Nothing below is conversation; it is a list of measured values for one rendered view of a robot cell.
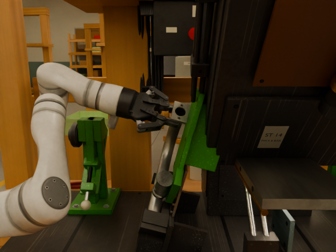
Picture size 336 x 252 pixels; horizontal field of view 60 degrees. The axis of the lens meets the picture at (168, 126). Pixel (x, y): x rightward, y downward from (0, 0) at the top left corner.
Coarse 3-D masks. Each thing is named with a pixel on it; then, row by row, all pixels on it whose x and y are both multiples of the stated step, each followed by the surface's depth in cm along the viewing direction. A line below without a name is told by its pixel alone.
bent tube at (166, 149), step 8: (176, 104) 72; (184, 104) 72; (176, 112) 74; (184, 112) 72; (176, 120) 69; (184, 120) 70; (168, 128) 77; (176, 128) 75; (168, 136) 78; (176, 136) 78; (168, 144) 78; (168, 152) 79; (160, 160) 78; (168, 160) 78; (160, 168) 76; (168, 168) 78; (152, 200) 71; (160, 200) 71; (152, 208) 69
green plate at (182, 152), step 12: (204, 96) 59; (192, 108) 65; (204, 108) 61; (192, 120) 60; (204, 120) 61; (192, 132) 61; (204, 132) 62; (180, 144) 70; (192, 144) 63; (204, 144) 63; (180, 156) 63; (192, 156) 63; (204, 156) 63; (216, 156) 63; (180, 168) 63; (204, 168) 64
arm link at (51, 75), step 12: (36, 72) 68; (48, 72) 67; (60, 72) 68; (72, 72) 70; (48, 84) 67; (60, 84) 67; (72, 84) 68; (84, 84) 69; (96, 84) 70; (84, 96) 69; (96, 96) 69
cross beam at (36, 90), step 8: (32, 80) 105; (96, 80) 105; (104, 80) 105; (168, 80) 104; (176, 80) 104; (184, 80) 104; (168, 88) 105; (176, 88) 105; (184, 88) 105; (72, 96) 106; (168, 96) 106; (176, 96) 106; (184, 96) 106
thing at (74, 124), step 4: (72, 124) 85; (76, 124) 85; (72, 128) 84; (76, 128) 84; (68, 132) 85; (72, 132) 83; (76, 132) 84; (68, 136) 85; (72, 136) 83; (76, 136) 84; (72, 140) 83; (76, 140) 84; (72, 144) 84; (76, 144) 85; (80, 144) 87
